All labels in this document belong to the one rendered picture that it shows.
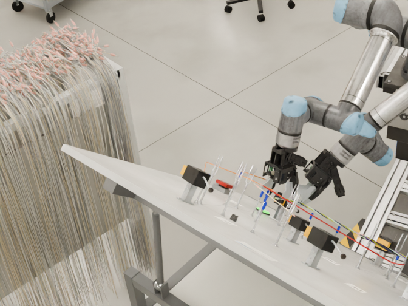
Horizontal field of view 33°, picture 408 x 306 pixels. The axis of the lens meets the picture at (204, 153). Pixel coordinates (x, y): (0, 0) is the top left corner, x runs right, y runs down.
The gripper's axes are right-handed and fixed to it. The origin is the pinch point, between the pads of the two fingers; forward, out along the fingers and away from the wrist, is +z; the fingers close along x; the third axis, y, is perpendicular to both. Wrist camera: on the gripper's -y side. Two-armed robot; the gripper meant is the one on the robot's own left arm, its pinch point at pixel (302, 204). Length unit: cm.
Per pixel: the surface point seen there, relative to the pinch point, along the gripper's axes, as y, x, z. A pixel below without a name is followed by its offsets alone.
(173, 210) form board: 49, 74, 3
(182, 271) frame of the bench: 15, -2, 48
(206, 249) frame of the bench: 11.2, -10.7, 39.0
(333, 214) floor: -63, -128, 24
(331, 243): 15, 73, -14
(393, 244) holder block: -26.2, 16.2, -11.9
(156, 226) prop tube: 42, 39, 23
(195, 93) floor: 23, -246, 44
